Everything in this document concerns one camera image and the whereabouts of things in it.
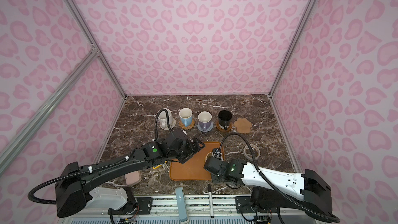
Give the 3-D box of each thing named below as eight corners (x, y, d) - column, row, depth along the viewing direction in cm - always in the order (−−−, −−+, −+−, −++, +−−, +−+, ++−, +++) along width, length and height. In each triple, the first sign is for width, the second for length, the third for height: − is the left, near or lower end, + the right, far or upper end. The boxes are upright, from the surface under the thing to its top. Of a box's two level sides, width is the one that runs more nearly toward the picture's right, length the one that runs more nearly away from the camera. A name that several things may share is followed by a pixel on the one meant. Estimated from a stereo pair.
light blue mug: (179, 132, 101) (177, 122, 93) (181, 117, 109) (179, 108, 101) (192, 132, 101) (190, 122, 93) (193, 117, 109) (191, 108, 100)
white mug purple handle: (197, 133, 101) (197, 125, 94) (198, 119, 108) (197, 111, 101) (211, 133, 101) (212, 125, 94) (211, 119, 108) (211, 111, 101)
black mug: (218, 134, 100) (219, 124, 92) (217, 120, 107) (218, 110, 98) (230, 134, 100) (233, 124, 92) (229, 120, 107) (231, 110, 98)
